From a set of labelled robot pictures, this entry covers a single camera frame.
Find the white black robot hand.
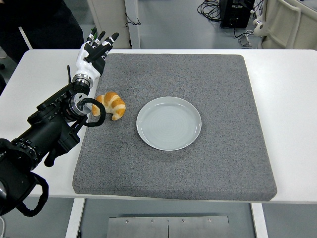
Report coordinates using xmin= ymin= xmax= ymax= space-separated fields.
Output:
xmin=73 ymin=28 xmax=120 ymax=79

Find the golden croissant bread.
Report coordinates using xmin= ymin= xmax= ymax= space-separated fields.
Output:
xmin=92 ymin=92 xmax=126 ymax=121

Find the grey round plate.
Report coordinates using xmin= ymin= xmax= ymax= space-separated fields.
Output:
xmin=136 ymin=96 xmax=202 ymax=151

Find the grey metal plate with screws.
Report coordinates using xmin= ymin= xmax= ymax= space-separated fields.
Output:
xmin=106 ymin=216 xmax=231 ymax=238

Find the grey speckled mat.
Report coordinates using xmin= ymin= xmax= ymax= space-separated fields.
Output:
xmin=72 ymin=53 xmax=277 ymax=202

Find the white table leg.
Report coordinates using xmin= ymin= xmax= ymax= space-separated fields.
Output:
xmin=250 ymin=203 xmax=269 ymax=238
xmin=65 ymin=198 xmax=86 ymax=238

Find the black computer case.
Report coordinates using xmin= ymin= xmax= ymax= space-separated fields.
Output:
xmin=219 ymin=0 xmax=256 ymax=28

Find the small grey adapter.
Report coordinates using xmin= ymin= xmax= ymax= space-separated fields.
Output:
xmin=238 ymin=36 xmax=252 ymax=47

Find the cream plastic furniture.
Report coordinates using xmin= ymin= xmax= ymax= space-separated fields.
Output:
xmin=252 ymin=0 xmax=317 ymax=50

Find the thin black cable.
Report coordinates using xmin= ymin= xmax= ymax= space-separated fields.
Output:
xmin=124 ymin=12 xmax=142 ymax=27

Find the black cable bundle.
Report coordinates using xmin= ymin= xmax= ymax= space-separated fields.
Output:
xmin=197 ymin=0 xmax=222 ymax=22

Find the thin white cable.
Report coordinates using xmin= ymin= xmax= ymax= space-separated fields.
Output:
xmin=0 ymin=215 xmax=7 ymax=238

